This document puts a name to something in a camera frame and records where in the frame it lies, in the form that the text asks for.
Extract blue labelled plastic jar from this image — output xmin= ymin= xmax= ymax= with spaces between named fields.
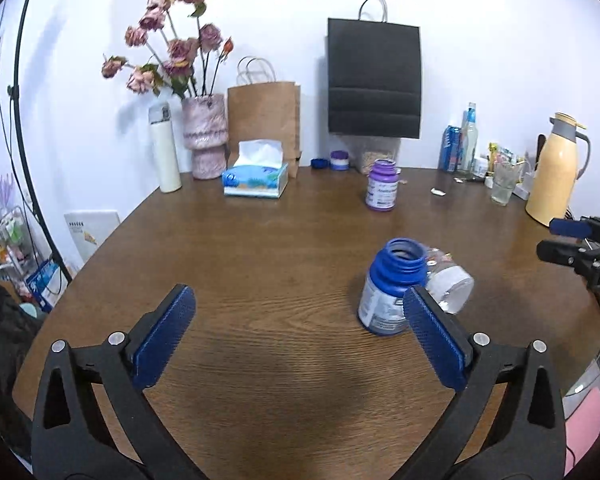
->
xmin=358 ymin=238 xmax=427 ymax=336

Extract yellow thermos jug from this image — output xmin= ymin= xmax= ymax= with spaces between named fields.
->
xmin=526 ymin=112 xmax=591 ymax=226

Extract clear plastic jar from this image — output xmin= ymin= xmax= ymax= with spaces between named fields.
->
xmin=426 ymin=247 xmax=475 ymax=315

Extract drinking glass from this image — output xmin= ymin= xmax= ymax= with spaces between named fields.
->
xmin=491 ymin=160 xmax=524 ymax=206

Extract white flat box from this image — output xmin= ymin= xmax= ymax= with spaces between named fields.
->
xmin=64 ymin=209 xmax=120 ymax=263

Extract clear drink bottle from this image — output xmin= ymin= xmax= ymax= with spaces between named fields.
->
xmin=456 ymin=102 xmax=478 ymax=174

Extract black jacket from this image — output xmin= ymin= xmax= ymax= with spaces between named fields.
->
xmin=0 ymin=285 xmax=43 ymax=462

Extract blue soda can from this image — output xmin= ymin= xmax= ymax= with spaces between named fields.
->
xmin=438 ymin=126 xmax=462 ymax=172

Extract purple supplement bottle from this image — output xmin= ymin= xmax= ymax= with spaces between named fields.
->
xmin=365 ymin=158 xmax=399 ymax=211

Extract blue tissue box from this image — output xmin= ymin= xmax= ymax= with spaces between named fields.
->
xmin=221 ymin=139 xmax=289 ymax=200

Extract pink ceramic vase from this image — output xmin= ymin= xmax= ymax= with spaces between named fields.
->
xmin=182 ymin=93 xmax=228 ymax=180

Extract white thermos bottle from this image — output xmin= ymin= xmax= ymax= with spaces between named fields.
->
xmin=148 ymin=103 xmax=182 ymax=193

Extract blue jar lid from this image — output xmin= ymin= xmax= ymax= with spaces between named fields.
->
xmin=310 ymin=158 xmax=329 ymax=170

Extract brown paper bag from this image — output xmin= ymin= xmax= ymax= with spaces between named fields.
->
xmin=227 ymin=55 xmax=301 ymax=178

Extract black paper bag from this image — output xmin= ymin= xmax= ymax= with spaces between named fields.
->
xmin=326 ymin=11 xmax=422 ymax=139

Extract dried pink roses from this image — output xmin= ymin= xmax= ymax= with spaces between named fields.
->
xmin=100 ymin=0 xmax=234 ymax=100

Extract wire storage rack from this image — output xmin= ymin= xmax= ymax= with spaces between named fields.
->
xmin=0 ymin=206 xmax=40 ymax=304

